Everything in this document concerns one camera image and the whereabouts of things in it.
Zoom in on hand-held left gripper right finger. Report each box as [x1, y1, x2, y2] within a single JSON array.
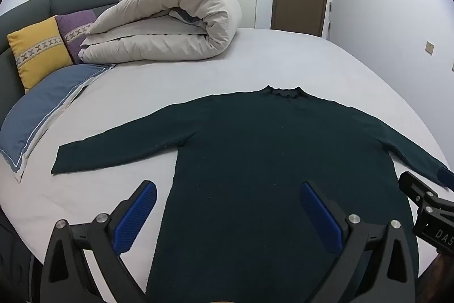
[[300, 181, 415, 303]]

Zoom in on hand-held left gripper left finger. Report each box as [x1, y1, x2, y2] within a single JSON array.
[[40, 180, 158, 303]]

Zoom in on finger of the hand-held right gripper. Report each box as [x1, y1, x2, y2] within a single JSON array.
[[399, 171, 439, 206], [439, 168, 454, 191]]

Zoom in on dark green sweater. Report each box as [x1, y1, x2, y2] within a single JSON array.
[[51, 85, 454, 303]]

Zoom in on blue pillow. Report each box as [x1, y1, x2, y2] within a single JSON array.
[[0, 62, 117, 183]]

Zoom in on bed with white sheet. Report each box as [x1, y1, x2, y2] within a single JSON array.
[[0, 27, 454, 303]]

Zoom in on rolled beige duvet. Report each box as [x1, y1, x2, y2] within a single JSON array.
[[79, 0, 243, 64]]

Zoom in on yellow patterned cushion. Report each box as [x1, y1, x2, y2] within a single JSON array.
[[7, 15, 73, 93]]

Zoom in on purple patterned cushion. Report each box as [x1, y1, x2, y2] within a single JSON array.
[[55, 8, 103, 65]]

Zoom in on grey upholstered headboard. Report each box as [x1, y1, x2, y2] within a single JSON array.
[[0, 0, 125, 126]]

